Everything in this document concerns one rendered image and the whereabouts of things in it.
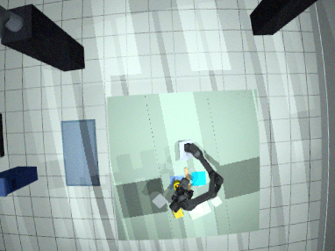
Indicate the yellow rectangular block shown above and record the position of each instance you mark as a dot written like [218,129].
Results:
[178,214]

